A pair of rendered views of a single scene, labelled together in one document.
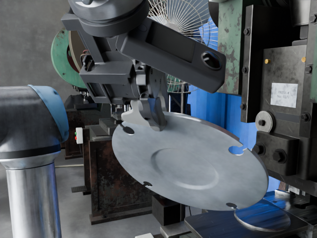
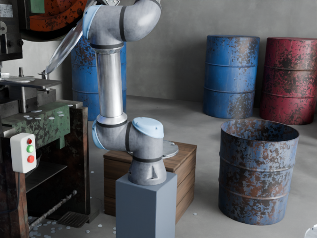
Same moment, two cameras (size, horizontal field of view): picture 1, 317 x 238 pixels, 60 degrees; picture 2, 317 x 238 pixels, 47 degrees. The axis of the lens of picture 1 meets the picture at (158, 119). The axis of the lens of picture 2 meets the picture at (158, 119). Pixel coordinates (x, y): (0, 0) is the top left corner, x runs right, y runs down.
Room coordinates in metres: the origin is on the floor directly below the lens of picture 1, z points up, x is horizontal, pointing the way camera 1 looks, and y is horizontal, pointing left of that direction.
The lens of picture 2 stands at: (1.32, 1.25, 1.05)
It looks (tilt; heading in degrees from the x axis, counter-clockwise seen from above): 16 degrees down; 223
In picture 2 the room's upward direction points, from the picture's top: 2 degrees clockwise
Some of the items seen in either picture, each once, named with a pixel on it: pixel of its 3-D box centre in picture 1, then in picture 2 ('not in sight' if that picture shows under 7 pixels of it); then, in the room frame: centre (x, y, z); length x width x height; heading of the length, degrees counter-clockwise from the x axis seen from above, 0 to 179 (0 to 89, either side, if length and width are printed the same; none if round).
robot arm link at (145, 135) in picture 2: not in sight; (145, 136); (0.39, 0.33, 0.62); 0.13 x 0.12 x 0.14; 123
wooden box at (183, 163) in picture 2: not in sight; (151, 178); (-0.04, -0.05, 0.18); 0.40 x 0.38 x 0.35; 110
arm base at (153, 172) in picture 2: not in sight; (147, 165); (0.39, 0.33, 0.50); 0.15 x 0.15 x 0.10
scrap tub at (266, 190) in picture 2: not in sight; (254, 169); (-0.45, 0.37, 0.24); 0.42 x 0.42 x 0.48
